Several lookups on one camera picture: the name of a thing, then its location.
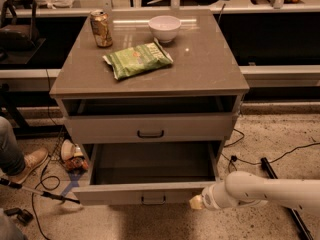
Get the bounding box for black chair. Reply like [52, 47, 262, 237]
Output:
[0, 0, 45, 64]

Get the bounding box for green chip bag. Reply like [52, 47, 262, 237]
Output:
[103, 39, 173, 80]

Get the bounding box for white bowl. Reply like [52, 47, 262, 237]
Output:
[148, 15, 181, 43]

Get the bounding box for black clip on floor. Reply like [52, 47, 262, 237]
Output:
[4, 208, 33, 226]

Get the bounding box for gold soda can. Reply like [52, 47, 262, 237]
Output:
[90, 10, 113, 48]

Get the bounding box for black floor cable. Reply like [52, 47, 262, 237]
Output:
[221, 128, 320, 177]

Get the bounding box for black grabber stick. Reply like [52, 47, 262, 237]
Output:
[0, 178, 80, 204]

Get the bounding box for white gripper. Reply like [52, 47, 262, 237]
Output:
[189, 182, 234, 210]

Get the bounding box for grey drawer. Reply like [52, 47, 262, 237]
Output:
[64, 113, 237, 144]
[73, 141, 221, 205]

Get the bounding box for tan shoe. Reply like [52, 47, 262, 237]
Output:
[7, 148, 49, 184]

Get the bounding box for grey drawer cabinet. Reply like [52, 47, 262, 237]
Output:
[50, 10, 249, 157]

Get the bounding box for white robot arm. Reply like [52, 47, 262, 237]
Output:
[189, 171, 320, 216]

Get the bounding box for black floor stand bar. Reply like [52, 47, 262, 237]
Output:
[261, 158, 314, 240]

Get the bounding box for person leg in jeans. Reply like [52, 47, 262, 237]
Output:
[0, 117, 25, 176]

